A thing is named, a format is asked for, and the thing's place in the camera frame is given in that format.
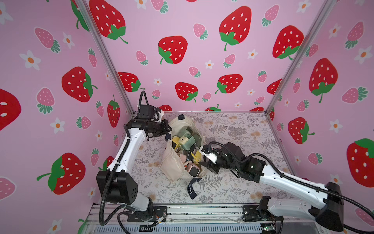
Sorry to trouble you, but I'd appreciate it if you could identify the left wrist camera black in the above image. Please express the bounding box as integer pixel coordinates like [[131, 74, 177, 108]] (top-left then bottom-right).
[[136, 104, 162, 121]]

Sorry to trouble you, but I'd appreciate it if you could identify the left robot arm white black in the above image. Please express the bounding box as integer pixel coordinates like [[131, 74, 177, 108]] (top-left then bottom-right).
[[96, 119, 172, 226]]

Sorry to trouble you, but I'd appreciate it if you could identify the grey green pencil sharpener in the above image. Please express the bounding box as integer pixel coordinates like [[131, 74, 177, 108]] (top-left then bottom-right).
[[178, 136, 196, 150]]

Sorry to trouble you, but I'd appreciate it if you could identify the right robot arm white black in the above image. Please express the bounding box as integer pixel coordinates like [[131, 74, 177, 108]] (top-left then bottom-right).
[[199, 141, 374, 234]]

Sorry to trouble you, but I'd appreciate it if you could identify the cream canvas tote bag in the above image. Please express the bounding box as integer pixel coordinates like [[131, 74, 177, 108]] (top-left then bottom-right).
[[161, 115, 208, 200]]

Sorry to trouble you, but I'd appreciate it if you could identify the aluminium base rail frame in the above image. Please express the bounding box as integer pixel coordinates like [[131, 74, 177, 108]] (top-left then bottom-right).
[[79, 204, 330, 234]]

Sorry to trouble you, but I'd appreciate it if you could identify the mint green pencil sharpener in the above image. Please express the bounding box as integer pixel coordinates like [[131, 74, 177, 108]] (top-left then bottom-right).
[[178, 126, 193, 139]]

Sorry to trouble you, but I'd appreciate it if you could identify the yellow pencil sharpener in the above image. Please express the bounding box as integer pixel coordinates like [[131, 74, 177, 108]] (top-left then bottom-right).
[[172, 136, 181, 152], [191, 150, 203, 164]]

